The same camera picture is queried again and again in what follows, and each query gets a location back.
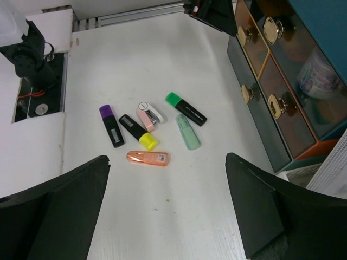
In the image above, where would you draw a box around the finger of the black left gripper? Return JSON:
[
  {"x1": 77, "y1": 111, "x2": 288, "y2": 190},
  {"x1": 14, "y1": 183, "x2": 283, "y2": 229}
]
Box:
[{"x1": 184, "y1": 0, "x2": 237, "y2": 37}]

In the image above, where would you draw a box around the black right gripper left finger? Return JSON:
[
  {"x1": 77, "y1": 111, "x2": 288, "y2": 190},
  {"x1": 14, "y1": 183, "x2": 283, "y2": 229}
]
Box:
[{"x1": 1, "y1": 155, "x2": 110, "y2": 259}]

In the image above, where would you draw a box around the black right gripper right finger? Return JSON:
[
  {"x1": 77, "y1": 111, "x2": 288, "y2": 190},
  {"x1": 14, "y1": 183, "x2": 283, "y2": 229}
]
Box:
[{"x1": 225, "y1": 153, "x2": 346, "y2": 259}]

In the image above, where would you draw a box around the clear paper clip jar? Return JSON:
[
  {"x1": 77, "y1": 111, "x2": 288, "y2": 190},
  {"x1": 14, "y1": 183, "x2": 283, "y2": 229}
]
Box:
[{"x1": 297, "y1": 47, "x2": 340, "y2": 100}]

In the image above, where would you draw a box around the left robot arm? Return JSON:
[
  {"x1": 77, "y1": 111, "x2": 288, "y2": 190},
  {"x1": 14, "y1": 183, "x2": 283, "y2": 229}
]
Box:
[{"x1": 1, "y1": 1, "x2": 237, "y2": 90}]

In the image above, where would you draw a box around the middle left amber drawer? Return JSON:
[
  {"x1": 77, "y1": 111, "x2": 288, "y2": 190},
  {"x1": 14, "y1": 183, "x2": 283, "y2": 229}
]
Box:
[{"x1": 235, "y1": 1, "x2": 269, "y2": 79}]

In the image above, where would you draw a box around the white file rack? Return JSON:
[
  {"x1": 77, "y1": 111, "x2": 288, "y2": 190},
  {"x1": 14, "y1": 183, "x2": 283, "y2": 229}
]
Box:
[{"x1": 284, "y1": 127, "x2": 347, "y2": 200}]

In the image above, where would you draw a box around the bottom dark drawer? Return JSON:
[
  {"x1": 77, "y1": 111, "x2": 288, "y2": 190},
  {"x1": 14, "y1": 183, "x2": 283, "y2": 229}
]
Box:
[{"x1": 227, "y1": 36, "x2": 292, "y2": 173}]

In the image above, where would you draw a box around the teal drawer organizer cabinet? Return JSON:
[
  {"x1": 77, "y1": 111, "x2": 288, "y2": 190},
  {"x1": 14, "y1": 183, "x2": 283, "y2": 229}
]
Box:
[{"x1": 227, "y1": 1, "x2": 346, "y2": 173}]

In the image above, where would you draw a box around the middle right amber drawer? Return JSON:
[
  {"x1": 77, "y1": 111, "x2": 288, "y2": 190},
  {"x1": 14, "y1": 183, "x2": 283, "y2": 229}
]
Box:
[{"x1": 259, "y1": 56, "x2": 319, "y2": 160}]

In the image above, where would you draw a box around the green cap black highlighter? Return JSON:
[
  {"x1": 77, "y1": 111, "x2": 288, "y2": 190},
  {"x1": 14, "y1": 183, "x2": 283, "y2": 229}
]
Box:
[{"x1": 165, "y1": 92, "x2": 207, "y2": 126}]

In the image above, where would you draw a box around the purple cap black highlighter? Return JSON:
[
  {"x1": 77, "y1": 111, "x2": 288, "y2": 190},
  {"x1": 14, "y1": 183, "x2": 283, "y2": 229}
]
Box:
[{"x1": 99, "y1": 105, "x2": 125, "y2": 148}]

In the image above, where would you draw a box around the yellow cap black highlighter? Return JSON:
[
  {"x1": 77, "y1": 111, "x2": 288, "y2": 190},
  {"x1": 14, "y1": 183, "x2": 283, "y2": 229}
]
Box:
[{"x1": 119, "y1": 114, "x2": 159, "y2": 151}]

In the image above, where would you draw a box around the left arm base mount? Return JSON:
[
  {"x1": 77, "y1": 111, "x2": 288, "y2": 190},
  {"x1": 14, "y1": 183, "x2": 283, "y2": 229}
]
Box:
[{"x1": 12, "y1": 42, "x2": 68, "y2": 122}]

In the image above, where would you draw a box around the aluminium frame rail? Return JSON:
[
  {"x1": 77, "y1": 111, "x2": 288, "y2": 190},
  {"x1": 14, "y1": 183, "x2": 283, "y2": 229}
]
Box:
[{"x1": 72, "y1": 1, "x2": 184, "y2": 32}]

